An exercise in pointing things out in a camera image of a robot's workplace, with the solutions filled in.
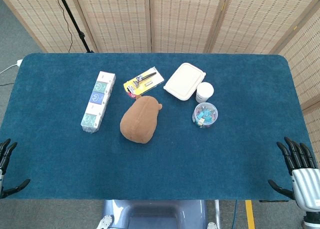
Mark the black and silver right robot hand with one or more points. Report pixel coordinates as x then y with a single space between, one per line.
306 186

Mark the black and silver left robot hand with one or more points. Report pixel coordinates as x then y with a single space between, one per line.
4 151

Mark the brown capybara plush toy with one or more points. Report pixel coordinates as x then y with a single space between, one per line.
138 120

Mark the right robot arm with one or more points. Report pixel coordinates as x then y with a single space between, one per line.
312 221

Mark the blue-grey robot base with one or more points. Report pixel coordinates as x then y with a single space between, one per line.
155 214

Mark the yellow floor tape strip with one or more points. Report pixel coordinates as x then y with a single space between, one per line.
250 214

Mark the long white box pack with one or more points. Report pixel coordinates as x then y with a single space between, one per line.
98 101

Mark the clear jar of binder clips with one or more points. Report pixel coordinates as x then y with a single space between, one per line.
205 115

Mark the blue table cover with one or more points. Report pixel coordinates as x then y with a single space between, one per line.
175 164

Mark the white paper cup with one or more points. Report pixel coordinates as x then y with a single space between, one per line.
205 91

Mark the black tripod stand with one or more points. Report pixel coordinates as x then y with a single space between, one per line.
75 22

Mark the small white card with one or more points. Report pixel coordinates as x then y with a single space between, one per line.
143 82

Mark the white lidded lunch box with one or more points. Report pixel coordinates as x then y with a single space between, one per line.
183 81

